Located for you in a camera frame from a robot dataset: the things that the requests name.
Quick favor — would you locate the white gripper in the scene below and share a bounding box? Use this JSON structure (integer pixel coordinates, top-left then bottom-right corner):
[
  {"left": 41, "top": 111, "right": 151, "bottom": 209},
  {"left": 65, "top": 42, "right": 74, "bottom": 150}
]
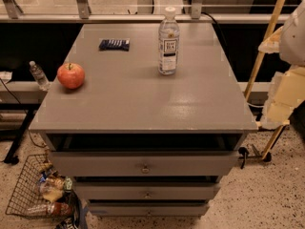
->
[{"left": 258, "top": 27, "right": 305, "bottom": 130}]

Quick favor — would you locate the clear plastic water bottle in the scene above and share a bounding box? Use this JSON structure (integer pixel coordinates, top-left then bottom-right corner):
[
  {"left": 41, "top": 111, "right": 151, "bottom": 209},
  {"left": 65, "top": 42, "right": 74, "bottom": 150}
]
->
[{"left": 158, "top": 7, "right": 180, "bottom": 75}]

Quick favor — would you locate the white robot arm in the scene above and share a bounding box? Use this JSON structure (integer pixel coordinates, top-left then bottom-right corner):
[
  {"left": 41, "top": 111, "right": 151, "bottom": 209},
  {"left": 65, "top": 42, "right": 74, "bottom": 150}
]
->
[{"left": 258, "top": 0, "right": 305, "bottom": 130}]

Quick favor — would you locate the small clear bottle on bench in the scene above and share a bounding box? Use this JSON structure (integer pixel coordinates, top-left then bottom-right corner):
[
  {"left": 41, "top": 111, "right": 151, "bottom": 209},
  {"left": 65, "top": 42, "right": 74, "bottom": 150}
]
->
[{"left": 30, "top": 61, "right": 51, "bottom": 92}]

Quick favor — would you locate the bottle in basket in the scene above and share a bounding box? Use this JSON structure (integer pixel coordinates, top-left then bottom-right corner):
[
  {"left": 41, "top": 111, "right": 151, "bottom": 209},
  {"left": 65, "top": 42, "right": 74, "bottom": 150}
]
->
[{"left": 26, "top": 202, "right": 72, "bottom": 216}]

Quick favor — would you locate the yellow wooden stand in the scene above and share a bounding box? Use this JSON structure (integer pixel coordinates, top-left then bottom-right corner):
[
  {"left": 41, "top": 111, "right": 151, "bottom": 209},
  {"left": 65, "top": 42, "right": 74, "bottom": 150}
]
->
[{"left": 242, "top": 0, "right": 292, "bottom": 162}]

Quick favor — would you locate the top grey drawer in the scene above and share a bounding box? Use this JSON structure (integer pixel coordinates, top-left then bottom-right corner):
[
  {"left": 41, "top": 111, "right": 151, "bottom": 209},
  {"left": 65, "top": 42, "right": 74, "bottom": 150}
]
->
[{"left": 49, "top": 151, "right": 238, "bottom": 177}]

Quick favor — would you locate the grey drawer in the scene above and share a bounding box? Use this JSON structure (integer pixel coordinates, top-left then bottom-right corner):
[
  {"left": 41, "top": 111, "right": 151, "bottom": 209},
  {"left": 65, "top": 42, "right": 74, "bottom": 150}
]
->
[
  {"left": 74, "top": 182, "right": 220, "bottom": 200},
  {"left": 89, "top": 203, "right": 209, "bottom": 217},
  {"left": 49, "top": 151, "right": 238, "bottom": 177}
]

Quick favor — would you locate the grey drawer cabinet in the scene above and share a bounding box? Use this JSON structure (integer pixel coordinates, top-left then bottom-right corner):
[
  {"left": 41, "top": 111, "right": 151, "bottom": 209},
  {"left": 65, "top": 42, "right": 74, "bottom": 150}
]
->
[{"left": 30, "top": 23, "right": 256, "bottom": 207}]

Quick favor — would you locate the blue snack bag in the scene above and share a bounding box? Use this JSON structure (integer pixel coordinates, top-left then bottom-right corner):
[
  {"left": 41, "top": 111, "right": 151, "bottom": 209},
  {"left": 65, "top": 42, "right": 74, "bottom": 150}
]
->
[{"left": 99, "top": 39, "right": 130, "bottom": 52}]

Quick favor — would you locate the red apple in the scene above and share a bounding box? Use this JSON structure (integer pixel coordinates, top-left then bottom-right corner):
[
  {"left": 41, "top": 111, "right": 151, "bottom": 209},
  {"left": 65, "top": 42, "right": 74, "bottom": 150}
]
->
[{"left": 57, "top": 63, "right": 85, "bottom": 90}]

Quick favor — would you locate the bottom grey drawer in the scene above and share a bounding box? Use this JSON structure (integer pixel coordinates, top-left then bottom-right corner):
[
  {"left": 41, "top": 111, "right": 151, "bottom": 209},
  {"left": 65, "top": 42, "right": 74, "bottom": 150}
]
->
[{"left": 89, "top": 203, "right": 209, "bottom": 217}]

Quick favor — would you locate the middle grey drawer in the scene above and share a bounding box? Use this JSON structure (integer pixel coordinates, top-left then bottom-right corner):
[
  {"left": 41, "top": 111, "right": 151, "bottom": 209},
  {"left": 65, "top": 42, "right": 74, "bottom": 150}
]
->
[{"left": 74, "top": 182, "right": 220, "bottom": 200}]

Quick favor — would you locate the snack bag in basket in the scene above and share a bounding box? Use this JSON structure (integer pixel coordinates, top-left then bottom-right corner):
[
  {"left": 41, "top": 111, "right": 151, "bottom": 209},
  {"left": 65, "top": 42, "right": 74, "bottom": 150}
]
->
[{"left": 39, "top": 177, "right": 64, "bottom": 202}]

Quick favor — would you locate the metal railing frame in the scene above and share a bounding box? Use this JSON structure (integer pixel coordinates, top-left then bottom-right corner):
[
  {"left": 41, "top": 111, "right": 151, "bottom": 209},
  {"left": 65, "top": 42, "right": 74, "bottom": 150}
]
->
[{"left": 0, "top": 0, "right": 305, "bottom": 25}]

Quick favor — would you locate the black cable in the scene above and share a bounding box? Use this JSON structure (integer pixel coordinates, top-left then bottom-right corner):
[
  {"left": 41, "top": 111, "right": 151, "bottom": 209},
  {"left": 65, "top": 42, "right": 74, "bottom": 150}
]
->
[{"left": 0, "top": 78, "right": 47, "bottom": 150}]

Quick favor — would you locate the wire basket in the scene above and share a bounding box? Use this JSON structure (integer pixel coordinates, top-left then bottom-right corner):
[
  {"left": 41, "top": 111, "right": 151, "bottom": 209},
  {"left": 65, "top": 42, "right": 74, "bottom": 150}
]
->
[{"left": 6, "top": 155, "right": 73, "bottom": 219}]

